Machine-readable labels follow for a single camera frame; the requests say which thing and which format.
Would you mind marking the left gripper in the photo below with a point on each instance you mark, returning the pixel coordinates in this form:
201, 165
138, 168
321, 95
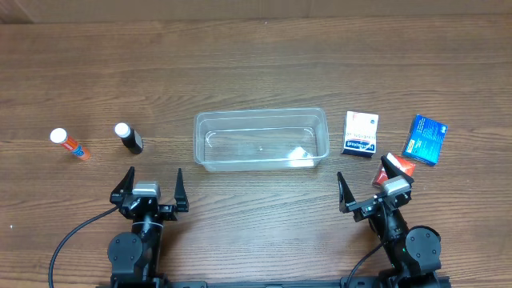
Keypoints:
148, 204

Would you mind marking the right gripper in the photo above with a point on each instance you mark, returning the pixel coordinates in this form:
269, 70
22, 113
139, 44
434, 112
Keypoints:
376, 203

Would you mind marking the red Panadol box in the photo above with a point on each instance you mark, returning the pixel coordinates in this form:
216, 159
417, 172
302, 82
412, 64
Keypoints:
404, 165

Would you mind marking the white blue plaster box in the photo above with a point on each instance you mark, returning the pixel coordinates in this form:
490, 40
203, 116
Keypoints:
360, 134

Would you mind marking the dark bottle white cap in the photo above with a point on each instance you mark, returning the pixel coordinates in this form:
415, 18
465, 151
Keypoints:
130, 138

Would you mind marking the blue medicine box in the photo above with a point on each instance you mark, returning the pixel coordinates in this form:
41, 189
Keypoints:
425, 139

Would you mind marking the orange tablet tube white cap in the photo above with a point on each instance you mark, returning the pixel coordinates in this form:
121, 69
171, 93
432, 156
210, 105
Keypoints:
61, 137

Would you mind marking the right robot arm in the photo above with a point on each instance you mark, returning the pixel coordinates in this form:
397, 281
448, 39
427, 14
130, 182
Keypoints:
414, 253

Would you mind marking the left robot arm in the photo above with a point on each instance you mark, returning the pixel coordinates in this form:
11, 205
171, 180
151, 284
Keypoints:
134, 255

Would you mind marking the clear plastic container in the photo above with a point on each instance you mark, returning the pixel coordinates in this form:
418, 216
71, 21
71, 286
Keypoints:
271, 139

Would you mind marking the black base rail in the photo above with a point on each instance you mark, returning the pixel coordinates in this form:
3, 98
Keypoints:
359, 282

